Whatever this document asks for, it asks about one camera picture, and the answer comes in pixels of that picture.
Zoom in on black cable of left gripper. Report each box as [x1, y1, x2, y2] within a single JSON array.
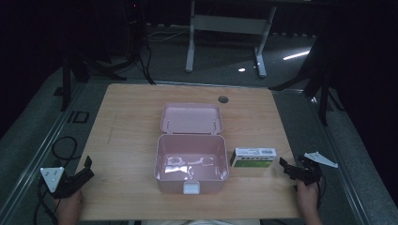
[[33, 136, 80, 225]]

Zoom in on black tripod stand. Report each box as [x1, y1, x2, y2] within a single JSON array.
[[268, 34, 346, 128], [54, 46, 128, 113]]

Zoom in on pink plastic box with lid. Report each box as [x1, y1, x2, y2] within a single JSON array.
[[153, 101, 230, 196]]

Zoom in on white and green medicine box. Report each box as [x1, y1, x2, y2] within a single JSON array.
[[229, 147, 278, 170]]

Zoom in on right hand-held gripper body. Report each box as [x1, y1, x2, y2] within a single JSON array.
[[293, 151, 340, 188]]

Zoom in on person's light clothing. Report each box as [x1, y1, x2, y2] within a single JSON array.
[[140, 218, 261, 225]]

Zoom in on white floor cable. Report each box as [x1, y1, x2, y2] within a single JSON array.
[[145, 28, 190, 44]]

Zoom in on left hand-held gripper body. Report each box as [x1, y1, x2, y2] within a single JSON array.
[[39, 166, 83, 200]]

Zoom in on black floor cable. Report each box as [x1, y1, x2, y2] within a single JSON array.
[[136, 27, 158, 86]]

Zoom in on white metal table frame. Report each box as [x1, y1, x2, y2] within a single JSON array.
[[185, 0, 278, 79]]

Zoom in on person's right hand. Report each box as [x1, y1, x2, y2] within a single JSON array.
[[295, 179, 321, 218]]

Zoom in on person's left hand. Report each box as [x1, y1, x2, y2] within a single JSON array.
[[54, 188, 84, 225]]

